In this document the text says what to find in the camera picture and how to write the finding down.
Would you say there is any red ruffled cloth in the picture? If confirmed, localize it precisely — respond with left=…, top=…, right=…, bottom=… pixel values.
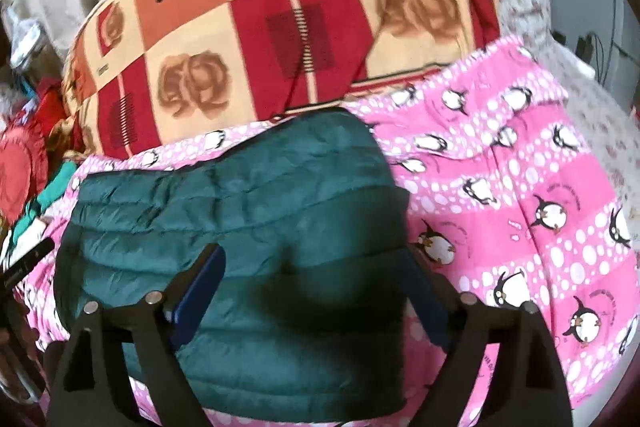
left=0, top=77, right=86, bottom=230

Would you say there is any pink penguin print blanket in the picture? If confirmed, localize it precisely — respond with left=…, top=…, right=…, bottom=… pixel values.
left=20, top=34, right=640, bottom=427

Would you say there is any rose print checked blanket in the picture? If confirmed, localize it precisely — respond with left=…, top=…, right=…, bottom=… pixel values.
left=62, top=0, right=501, bottom=160

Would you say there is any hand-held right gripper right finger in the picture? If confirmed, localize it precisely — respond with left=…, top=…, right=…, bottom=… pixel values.
left=400, top=247, right=573, bottom=427

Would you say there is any bright green cloth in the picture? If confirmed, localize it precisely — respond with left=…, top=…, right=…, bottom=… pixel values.
left=9, top=161, right=83, bottom=250

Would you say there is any green quilted puffer jacket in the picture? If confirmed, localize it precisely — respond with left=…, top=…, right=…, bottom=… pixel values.
left=52, top=108, right=416, bottom=417

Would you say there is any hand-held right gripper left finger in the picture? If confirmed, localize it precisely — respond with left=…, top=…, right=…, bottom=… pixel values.
left=45, top=243, right=228, bottom=427

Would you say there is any pale floral bed sheet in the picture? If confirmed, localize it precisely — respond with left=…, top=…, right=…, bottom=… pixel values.
left=460, top=0, right=640, bottom=228

